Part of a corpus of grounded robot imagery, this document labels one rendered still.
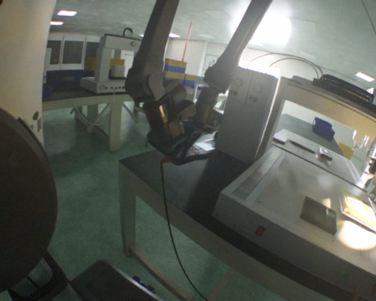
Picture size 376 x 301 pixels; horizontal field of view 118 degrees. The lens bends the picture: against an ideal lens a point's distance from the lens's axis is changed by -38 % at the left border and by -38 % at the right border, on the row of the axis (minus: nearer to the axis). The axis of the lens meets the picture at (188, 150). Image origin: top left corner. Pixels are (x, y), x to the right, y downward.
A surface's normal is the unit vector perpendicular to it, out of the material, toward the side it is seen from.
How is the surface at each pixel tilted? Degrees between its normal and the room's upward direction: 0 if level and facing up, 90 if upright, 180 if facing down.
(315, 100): 90
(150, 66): 73
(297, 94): 90
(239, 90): 90
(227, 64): 108
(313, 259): 90
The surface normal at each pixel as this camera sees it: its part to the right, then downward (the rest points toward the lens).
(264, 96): -0.62, 0.22
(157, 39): 0.76, 0.11
